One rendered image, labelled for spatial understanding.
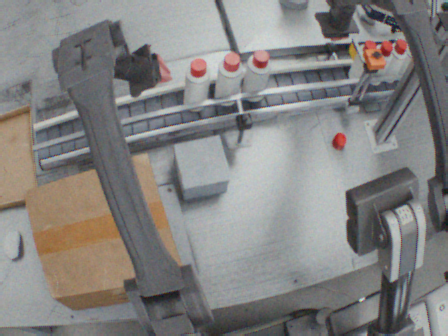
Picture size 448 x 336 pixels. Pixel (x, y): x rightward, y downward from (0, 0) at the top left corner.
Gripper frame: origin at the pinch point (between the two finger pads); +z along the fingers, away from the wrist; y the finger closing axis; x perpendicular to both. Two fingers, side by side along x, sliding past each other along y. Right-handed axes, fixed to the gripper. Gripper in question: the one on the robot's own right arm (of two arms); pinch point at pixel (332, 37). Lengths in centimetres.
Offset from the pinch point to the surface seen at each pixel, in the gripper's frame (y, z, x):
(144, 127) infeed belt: 46.1, 14.0, 9.1
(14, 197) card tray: 86, 19, 16
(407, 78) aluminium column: -8.9, -17.6, 20.1
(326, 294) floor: -6, 102, 51
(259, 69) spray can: 21.4, -2.8, 7.9
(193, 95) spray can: 35.0, 4.6, 8.1
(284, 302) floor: 10, 102, 49
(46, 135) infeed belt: 72, 14, 4
